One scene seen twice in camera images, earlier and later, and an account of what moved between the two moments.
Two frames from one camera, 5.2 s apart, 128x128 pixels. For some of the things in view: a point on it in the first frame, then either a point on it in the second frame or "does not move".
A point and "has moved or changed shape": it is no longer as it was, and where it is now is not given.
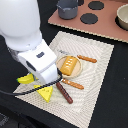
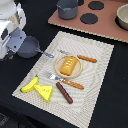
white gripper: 41,60 → 12,35
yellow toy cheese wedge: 44,92 does not move
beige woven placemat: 82,64 does not move
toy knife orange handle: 87,59 does not move
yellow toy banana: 28,78 has moved or changed shape
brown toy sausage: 64,93 does not move
